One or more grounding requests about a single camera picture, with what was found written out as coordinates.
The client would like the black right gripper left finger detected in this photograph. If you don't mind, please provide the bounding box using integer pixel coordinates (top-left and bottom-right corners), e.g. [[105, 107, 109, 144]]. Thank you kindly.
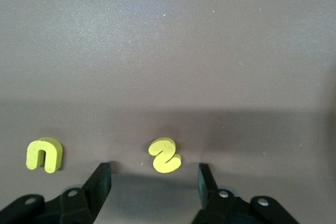
[[0, 162, 112, 224]]

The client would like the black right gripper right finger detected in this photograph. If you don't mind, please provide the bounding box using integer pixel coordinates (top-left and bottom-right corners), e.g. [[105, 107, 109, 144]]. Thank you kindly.
[[188, 163, 300, 224]]

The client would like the yellow foam letter s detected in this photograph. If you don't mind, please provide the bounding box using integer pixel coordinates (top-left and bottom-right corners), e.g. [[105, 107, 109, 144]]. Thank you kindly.
[[148, 137, 182, 174]]

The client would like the yellow foam letter n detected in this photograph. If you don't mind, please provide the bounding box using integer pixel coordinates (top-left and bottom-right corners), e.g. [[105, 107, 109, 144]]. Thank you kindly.
[[25, 137, 64, 174]]

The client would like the brown table cover sheet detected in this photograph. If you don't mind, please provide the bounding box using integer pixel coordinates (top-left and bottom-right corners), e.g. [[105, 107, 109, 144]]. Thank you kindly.
[[0, 0, 336, 224]]

